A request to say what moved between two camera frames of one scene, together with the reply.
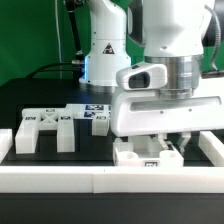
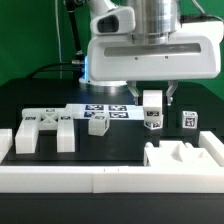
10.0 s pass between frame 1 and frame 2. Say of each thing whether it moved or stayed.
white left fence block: stayed
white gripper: moved
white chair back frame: stayed
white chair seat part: moved
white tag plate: stayed
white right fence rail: stayed
